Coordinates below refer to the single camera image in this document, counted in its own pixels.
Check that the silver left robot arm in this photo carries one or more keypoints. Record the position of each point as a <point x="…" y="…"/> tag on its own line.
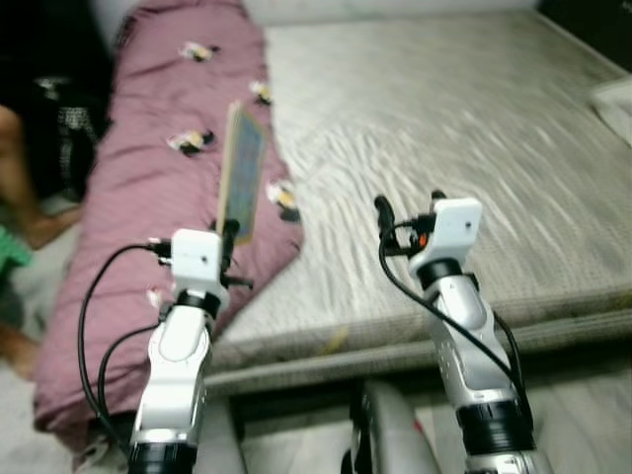
<point x="173" y="375"/>

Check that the grey quilted mattress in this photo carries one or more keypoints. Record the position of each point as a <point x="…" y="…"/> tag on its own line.
<point x="444" y="128"/>

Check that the white pillow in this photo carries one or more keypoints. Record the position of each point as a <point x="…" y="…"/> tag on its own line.
<point x="614" y="104"/>

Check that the black bag white print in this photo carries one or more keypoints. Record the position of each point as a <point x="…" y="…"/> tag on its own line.
<point x="69" y="138"/>

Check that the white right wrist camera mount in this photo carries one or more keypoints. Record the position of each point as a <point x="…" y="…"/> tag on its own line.
<point x="454" y="225"/>

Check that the maroon printed blanket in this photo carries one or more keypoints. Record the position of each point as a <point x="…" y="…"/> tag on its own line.
<point x="148" y="197"/>

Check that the colourful children's book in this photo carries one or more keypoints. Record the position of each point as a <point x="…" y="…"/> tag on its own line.
<point x="242" y="168"/>

